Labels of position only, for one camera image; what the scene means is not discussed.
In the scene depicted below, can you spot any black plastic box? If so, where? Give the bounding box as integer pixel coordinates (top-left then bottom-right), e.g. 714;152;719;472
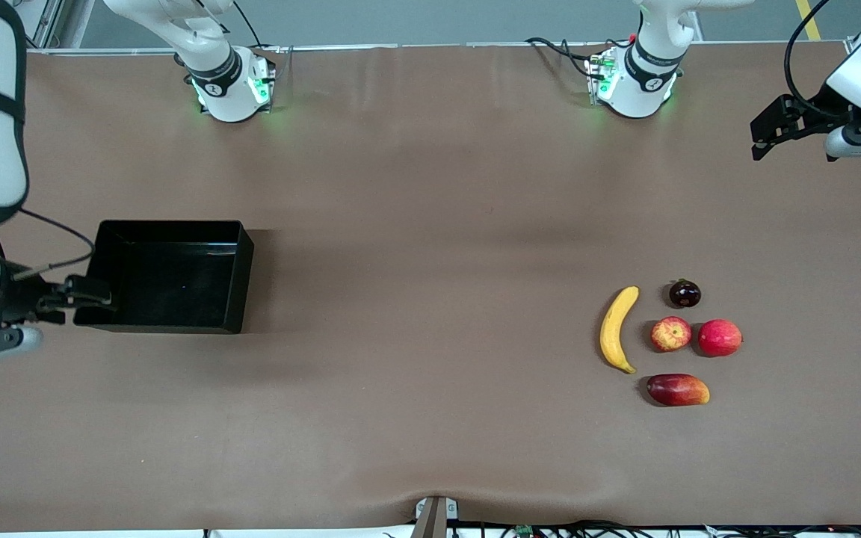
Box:
74;220;255;335

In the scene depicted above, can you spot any red yellow apple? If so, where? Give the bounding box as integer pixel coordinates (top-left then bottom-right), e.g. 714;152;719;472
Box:
650;316;693;353

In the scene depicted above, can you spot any yellow banana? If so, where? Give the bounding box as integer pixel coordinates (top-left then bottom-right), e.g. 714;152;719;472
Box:
599;285;641;374

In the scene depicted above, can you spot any dark purple mangosteen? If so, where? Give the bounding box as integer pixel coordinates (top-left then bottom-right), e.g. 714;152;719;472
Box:
668;279;702;309

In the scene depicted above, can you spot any red round peach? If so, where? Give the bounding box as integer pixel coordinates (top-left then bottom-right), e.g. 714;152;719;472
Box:
697;319;744;358

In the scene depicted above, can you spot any red yellow mango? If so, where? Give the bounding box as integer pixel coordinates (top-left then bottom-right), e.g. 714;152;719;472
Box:
646;374;711;407

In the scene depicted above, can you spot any brown table mat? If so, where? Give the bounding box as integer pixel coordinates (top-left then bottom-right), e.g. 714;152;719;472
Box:
0;41;861;533

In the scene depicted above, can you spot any metal table clamp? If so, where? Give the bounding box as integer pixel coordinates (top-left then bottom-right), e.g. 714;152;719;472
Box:
412;495;459;538

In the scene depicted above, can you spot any black left arm base cable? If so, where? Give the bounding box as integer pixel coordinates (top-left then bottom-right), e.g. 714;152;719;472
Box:
526;36;599;81

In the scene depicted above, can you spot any black arm base cable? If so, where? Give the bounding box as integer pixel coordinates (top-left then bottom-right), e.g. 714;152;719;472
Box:
230;0;286;83
526;36;599;81

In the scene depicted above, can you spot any aluminium frame profile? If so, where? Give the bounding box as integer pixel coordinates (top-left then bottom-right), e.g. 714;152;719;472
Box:
8;0;65;57

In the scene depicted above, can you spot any black right arm base cable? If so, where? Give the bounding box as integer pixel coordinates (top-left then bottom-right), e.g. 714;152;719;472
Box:
230;0;286;83

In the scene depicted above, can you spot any silver table edge rail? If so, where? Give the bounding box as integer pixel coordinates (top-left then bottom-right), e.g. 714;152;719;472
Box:
27;41;861;57

